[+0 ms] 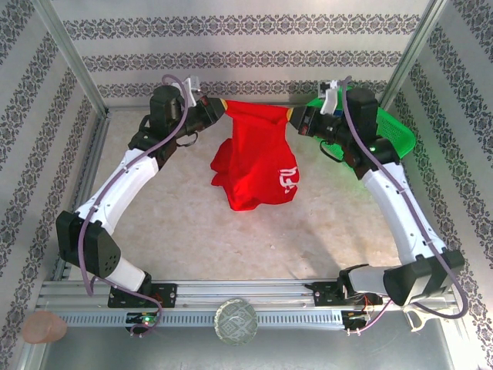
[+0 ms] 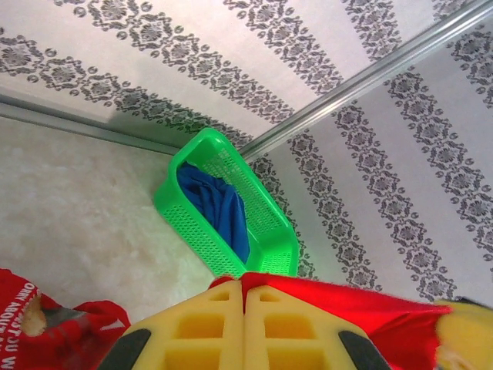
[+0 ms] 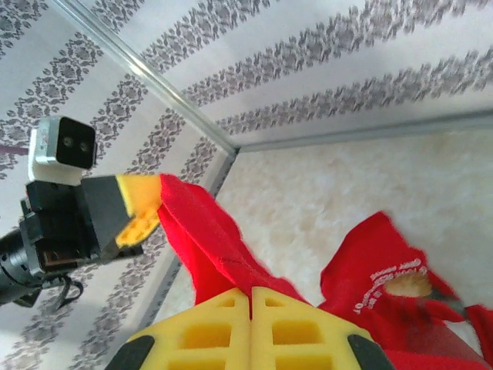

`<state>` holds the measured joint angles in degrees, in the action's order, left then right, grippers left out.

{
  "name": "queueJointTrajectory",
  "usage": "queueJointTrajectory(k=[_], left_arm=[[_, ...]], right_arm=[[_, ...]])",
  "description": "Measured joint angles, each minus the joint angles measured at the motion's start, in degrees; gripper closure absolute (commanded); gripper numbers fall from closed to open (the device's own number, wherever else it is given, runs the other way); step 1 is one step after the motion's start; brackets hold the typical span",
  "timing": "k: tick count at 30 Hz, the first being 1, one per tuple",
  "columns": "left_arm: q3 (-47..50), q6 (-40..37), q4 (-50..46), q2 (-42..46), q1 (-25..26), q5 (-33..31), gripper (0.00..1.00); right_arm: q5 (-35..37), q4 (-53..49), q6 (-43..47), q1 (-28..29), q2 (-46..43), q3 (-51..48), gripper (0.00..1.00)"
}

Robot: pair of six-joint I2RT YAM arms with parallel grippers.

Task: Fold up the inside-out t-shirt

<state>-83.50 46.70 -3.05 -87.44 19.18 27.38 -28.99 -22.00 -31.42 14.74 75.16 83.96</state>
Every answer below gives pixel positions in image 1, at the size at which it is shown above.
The aluminium frame post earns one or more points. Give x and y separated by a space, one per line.
414 58
73 58

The red t-shirt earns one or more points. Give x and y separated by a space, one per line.
254 162

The aluminium frame crossbar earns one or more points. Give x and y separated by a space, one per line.
127 107

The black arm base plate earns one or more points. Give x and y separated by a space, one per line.
165 294
323 293

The aluminium mounting rail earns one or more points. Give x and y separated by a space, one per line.
239 289

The aluminium side rail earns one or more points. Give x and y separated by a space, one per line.
420 208
94 154

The round patterned glass dish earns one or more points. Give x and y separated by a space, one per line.
235 321

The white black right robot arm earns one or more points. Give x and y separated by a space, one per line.
396 216

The white peeler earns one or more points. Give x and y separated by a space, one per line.
416 330

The small circuit board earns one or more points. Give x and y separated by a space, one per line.
144 318
356 315

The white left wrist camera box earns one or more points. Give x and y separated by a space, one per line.
192 83

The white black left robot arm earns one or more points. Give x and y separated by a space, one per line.
115 196

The green plastic basket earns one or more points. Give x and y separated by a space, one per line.
396 133

